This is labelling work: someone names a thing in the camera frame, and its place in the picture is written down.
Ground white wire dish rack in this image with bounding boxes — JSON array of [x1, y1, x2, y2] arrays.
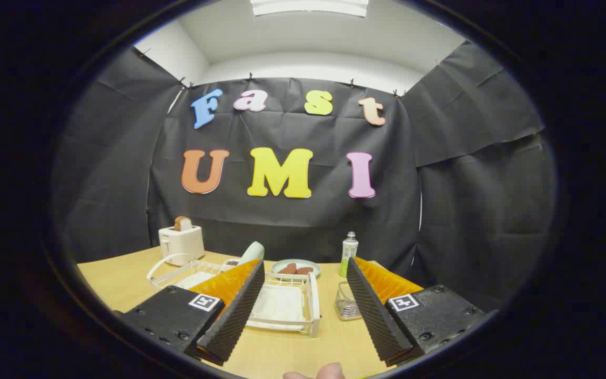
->
[[147, 253, 321, 337]]

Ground green and white bottle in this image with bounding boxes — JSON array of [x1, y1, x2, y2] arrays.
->
[[339, 232, 359, 278]]

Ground white drain tray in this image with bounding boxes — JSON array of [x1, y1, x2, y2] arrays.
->
[[177, 271, 306, 324]]

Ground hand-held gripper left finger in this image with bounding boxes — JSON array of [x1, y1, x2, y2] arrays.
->
[[115, 258, 266, 367]]

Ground metal wire basket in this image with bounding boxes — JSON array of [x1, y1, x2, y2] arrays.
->
[[335, 282, 362, 321]]

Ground ceiling light panel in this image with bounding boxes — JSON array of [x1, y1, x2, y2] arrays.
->
[[250, 0, 369, 18]]

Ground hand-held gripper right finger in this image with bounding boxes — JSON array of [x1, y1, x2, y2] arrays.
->
[[346, 256, 489, 368]]

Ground white toaster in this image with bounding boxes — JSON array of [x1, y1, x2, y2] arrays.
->
[[158, 225, 205, 266]]

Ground pale green plate with meat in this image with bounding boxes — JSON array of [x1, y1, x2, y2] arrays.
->
[[271, 259, 321, 278]]

